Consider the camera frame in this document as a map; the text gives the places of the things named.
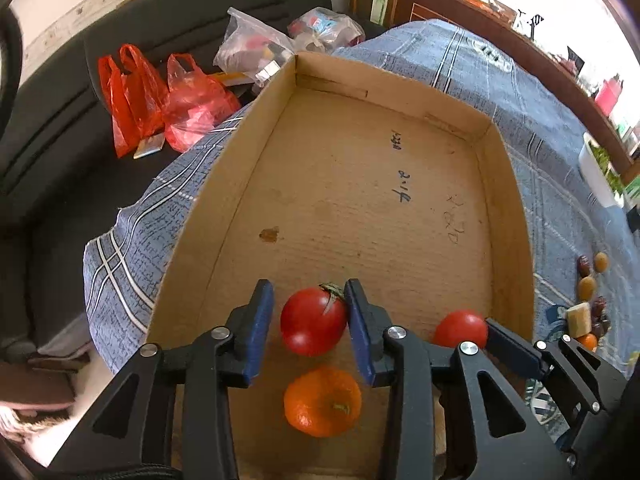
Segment white bowl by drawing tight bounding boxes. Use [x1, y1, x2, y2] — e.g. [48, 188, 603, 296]
[579, 132, 626, 208]

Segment flat grey card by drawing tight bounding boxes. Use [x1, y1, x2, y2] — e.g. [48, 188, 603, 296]
[132, 135, 165, 159]

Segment green leafy vegetables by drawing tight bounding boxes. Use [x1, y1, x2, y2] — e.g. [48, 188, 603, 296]
[589, 141, 626, 196]

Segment wooden headboard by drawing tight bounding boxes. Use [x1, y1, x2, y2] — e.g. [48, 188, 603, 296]
[387, 0, 636, 176]

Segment beige chunk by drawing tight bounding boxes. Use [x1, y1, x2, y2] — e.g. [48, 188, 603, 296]
[565, 303, 593, 338]

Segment pink bottle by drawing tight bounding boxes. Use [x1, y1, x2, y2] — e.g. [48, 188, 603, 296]
[595, 77, 623, 116]

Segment clear plastic bag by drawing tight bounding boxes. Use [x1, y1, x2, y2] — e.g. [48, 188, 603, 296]
[212, 6, 297, 93]
[287, 6, 367, 53]

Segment red tomato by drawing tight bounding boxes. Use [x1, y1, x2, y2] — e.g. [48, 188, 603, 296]
[280, 283, 349, 358]
[432, 310, 489, 349]

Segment black sofa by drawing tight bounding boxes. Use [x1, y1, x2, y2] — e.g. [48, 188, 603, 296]
[0, 0, 386, 361]

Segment red plastic bag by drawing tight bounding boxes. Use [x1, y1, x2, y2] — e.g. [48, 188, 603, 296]
[97, 44, 168, 159]
[162, 53, 243, 154]

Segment black stand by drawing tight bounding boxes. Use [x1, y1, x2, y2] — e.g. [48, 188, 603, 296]
[516, 9, 544, 37]

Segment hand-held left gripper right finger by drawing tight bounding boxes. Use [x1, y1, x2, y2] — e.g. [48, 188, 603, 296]
[344, 278, 571, 480]

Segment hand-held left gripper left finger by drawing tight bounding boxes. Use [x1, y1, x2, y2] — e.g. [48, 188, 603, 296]
[50, 279, 276, 480]

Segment blue plaid blanket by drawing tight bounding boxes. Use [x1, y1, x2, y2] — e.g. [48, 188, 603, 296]
[82, 19, 640, 461]

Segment shallow cardboard box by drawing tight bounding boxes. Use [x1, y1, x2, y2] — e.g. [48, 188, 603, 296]
[145, 51, 537, 480]

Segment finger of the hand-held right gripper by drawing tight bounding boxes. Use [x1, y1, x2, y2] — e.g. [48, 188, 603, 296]
[484, 318, 601, 413]
[559, 334, 626, 386]

